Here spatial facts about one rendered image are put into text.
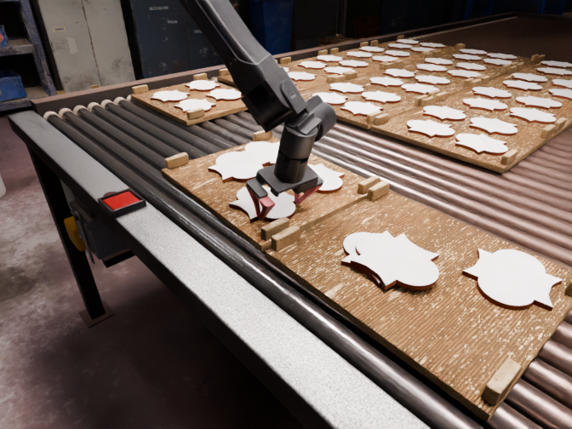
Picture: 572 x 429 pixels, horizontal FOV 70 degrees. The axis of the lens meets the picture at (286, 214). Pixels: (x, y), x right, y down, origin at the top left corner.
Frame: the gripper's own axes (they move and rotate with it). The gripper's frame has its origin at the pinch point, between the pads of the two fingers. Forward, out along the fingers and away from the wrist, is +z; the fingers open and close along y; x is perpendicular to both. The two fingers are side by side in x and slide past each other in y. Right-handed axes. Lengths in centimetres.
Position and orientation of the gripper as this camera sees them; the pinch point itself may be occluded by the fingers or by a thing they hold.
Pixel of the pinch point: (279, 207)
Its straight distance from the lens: 81.7
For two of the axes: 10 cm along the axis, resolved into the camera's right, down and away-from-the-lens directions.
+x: 6.0, 6.5, -4.7
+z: -2.0, 6.9, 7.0
